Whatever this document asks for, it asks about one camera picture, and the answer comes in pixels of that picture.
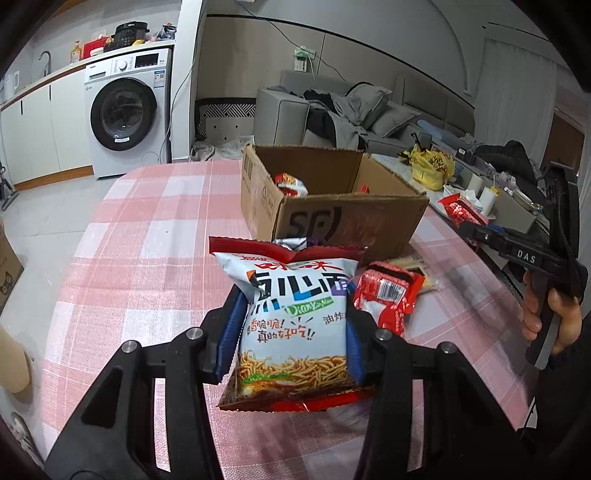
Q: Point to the white kitchen counter cabinet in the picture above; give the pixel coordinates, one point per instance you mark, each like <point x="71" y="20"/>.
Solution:
<point x="41" y="134"/>

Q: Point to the beige rounded object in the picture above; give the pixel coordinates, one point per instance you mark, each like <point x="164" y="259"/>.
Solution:
<point x="14" y="364"/>

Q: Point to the black white patterned panel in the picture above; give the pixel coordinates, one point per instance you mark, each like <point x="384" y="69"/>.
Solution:
<point x="226" y="113"/>

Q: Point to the printed cardboard box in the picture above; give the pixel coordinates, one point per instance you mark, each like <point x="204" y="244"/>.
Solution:
<point x="7" y="267"/>

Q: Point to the red and white snack packet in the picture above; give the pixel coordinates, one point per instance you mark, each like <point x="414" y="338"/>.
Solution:
<point x="291" y="184"/>

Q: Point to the person's right hand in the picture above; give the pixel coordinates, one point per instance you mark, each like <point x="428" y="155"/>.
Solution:
<point x="568" y="318"/>

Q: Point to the red box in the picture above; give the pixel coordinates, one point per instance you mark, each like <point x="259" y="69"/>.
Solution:
<point x="97" y="47"/>

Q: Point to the brown cardboard box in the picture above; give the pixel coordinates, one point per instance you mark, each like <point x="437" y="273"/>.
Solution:
<point x="314" y="217"/>

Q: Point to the person's right forearm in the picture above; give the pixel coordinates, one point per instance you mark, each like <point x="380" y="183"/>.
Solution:
<point x="563" y="397"/>

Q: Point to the yellow plastic bag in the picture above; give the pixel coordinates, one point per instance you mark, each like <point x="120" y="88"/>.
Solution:
<point x="429" y="168"/>

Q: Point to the pile of grey black clothes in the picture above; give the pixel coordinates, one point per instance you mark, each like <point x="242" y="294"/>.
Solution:
<point x="341" y="120"/>

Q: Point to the yellow bottle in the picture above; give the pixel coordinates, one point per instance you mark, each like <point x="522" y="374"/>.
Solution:
<point x="75" y="53"/>

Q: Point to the stick vacuum cleaner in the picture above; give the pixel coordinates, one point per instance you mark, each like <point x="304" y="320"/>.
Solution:
<point x="7" y="189"/>

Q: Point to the kitchen faucet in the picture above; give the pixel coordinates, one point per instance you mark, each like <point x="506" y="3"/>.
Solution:
<point x="45" y="59"/>

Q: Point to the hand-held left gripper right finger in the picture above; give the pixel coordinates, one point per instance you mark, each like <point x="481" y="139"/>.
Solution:
<point x="353" y="350"/>

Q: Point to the white kettle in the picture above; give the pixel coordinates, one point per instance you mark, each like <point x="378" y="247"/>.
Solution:
<point x="10" y="86"/>

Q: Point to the pink plaid tablecloth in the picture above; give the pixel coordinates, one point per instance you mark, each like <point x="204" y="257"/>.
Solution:
<point x="152" y="258"/>

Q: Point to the grey coffee table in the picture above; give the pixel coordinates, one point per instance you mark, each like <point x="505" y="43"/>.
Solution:
<point x="397" y="168"/>

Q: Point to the beige cracker packet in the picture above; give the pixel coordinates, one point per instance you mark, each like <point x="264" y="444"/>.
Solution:
<point x="418" y="270"/>

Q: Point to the fried noodle snack packet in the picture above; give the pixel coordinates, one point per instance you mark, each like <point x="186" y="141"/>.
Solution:
<point x="291" y="314"/>

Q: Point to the white cloth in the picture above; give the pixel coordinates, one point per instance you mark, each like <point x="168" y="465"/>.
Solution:
<point x="221" y="147"/>

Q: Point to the wall power strip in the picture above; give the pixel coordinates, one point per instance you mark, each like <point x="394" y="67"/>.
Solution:
<point x="302" y="57"/>

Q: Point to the blue cushion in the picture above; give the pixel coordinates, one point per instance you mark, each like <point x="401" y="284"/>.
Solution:
<point x="438" y="131"/>

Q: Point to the black pressure cooker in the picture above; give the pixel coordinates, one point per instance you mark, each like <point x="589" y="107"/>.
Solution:
<point x="131" y="34"/>

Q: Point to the dark bag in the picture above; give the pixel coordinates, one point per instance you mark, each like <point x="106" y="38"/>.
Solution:
<point x="166" y="32"/>

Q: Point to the white washing machine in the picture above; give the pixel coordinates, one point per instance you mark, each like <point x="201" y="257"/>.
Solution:
<point x="124" y="115"/>

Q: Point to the grey sofa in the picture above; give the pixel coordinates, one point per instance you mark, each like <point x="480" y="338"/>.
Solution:
<point x="281" y="110"/>

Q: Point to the grey cushion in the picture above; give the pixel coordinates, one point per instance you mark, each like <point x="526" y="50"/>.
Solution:
<point x="392" y="117"/>

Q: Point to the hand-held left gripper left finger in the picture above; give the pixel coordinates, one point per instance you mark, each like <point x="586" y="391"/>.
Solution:
<point x="231" y="337"/>

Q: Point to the black jacket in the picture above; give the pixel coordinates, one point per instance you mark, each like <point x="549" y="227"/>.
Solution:
<point x="508" y="161"/>

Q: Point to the white cup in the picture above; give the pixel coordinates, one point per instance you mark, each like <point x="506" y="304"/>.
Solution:
<point x="487" y="199"/>

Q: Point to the purple silver snack packet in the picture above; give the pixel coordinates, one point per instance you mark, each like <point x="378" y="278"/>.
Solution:
<point x="293" y="243"/>

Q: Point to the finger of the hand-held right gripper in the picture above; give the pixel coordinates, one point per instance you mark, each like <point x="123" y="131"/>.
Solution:
<point x="485" y="235"/>

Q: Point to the shiny red packet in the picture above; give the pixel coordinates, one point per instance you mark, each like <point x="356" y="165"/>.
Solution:
<point x="461" y="210"/>

